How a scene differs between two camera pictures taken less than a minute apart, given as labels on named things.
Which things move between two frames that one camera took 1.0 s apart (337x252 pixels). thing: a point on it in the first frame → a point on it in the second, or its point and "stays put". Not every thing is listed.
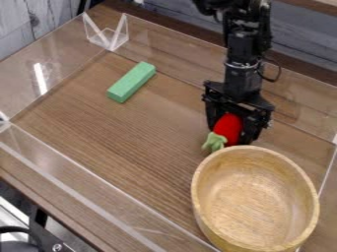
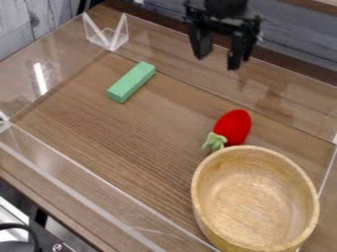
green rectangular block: (129, 82) stays put
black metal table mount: (49, 236) stays put
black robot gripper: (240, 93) → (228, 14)
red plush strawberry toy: (226, 134) stays put
